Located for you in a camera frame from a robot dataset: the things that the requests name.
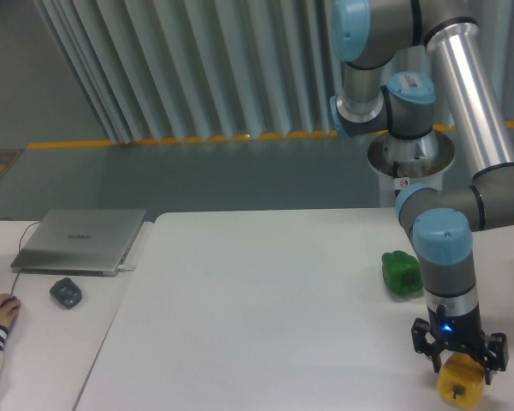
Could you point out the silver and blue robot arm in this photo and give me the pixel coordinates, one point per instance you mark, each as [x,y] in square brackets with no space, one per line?
[366,35]

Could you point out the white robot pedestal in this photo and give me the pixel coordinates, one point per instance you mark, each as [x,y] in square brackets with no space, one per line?
[399,163]

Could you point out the dark earbuds case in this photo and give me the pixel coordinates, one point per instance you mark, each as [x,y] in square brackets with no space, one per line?
[66,293]

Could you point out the yellow bell pepper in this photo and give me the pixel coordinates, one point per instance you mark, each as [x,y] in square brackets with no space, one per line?
[461,381]

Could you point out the person's hand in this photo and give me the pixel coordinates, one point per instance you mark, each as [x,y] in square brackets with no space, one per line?
[9,309]

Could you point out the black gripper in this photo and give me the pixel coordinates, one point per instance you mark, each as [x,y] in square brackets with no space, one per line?
[460,331]

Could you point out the silver closed laptop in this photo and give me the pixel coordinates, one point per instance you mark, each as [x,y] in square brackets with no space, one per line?
[85,242]

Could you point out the white usb dongle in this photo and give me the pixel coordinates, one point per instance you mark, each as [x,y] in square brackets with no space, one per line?
[123,268]

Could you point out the white folding partition screen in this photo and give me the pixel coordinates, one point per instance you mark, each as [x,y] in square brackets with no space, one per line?
[201,70]

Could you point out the green bell pepper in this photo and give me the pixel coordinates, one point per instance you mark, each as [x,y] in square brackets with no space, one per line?
[401,273]

